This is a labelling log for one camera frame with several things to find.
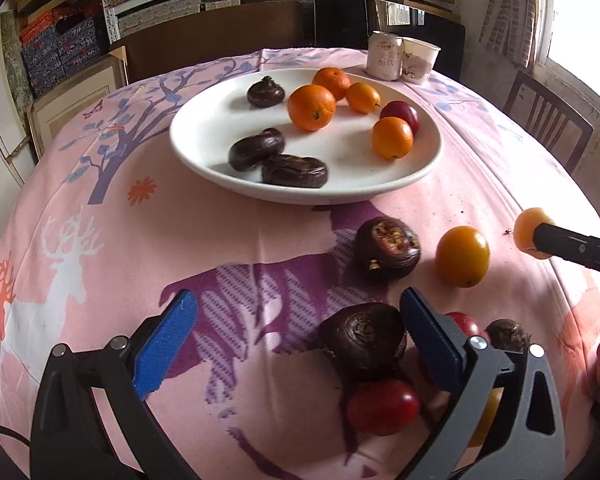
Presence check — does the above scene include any dark wooden cabinet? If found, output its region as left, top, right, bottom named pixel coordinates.
left=111, top=0, right=314, bottom=82

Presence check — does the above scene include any dark wooden chair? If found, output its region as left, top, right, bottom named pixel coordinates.
left=503, top=70, right=594, bottom=174

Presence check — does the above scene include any small orange mandarin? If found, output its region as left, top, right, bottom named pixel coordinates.
left=346, top=81, right=381, bottom=115

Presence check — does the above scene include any pink patterned tablecloth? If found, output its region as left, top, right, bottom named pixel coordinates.
left=0, top=49, right=600, bottom=479

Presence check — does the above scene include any small red plum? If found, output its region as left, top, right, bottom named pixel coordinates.
left=346, top=378, right=420, bottom=437

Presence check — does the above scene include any white oval plate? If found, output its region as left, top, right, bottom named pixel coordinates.
left=170, top=73, right=443, bottom=205

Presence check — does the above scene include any dark red plum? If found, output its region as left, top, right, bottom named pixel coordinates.
left=379, top=100, right=420, bottom=134

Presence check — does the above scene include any pink drink can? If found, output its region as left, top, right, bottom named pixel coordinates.
left=365, top=30, right=403, bottom=81

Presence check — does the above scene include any large orange mandarin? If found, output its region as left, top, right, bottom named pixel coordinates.
left=287, top=84, right=336, bottom=132

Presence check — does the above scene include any framed picture leaning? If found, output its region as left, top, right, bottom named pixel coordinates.
left=27, top=47, right=128, bottom=157

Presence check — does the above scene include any yellow peach fruit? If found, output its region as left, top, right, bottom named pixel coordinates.
left=513, top=207, right=555, bottom=260

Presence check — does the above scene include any white paper cup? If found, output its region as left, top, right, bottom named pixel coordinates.
left=402, top=38, right=441, bottom=84

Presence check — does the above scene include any small orange kumquat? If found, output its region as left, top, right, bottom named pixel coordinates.
left=434, top=226, right=490, bottom=288

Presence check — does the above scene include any dark water chestnut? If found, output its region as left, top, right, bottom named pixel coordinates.
left=261, top=154, right=329, bottom=188
left=228, top=128, right=286, bottom=172
left=353, top=216, right=422, bottom=282
left=247, top=76, right=286, bottom=108
left=317, top=302, right=407, bottom=382

